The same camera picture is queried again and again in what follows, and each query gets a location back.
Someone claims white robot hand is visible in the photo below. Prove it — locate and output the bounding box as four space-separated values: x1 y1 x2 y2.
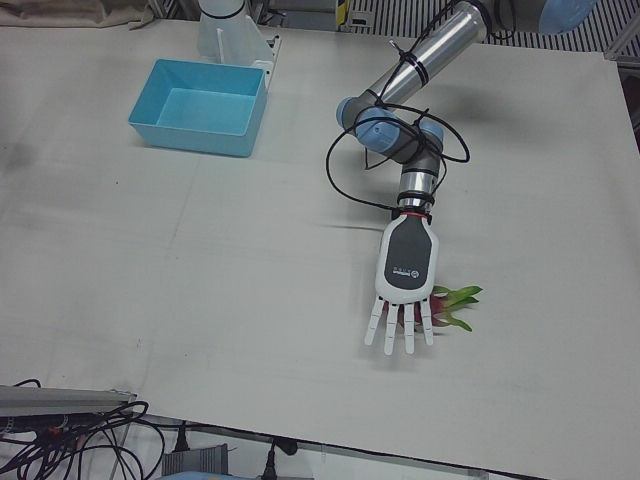
363 212 441 357

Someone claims pink dragon fruit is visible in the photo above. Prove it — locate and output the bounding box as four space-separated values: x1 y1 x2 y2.
382 284 485 334

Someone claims light blue plastic bin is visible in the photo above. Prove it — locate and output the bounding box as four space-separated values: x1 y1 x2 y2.
127 58 269 159

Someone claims grey ribbed box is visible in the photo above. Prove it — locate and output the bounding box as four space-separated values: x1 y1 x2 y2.
162 446 232 475

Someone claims aluminium profile bar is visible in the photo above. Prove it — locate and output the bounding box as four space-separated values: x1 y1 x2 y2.
0 383 139 416

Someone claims beige cloth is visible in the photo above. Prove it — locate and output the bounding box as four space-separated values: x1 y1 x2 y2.
0 0 157 31

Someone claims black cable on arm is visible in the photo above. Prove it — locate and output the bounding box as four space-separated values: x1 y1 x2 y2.
325 39 472 221

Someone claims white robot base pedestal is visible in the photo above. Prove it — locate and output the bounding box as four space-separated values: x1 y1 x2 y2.
196 0 281 74

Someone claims black floor cable bundle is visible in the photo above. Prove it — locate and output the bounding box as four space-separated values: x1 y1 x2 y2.
0 378 169 480

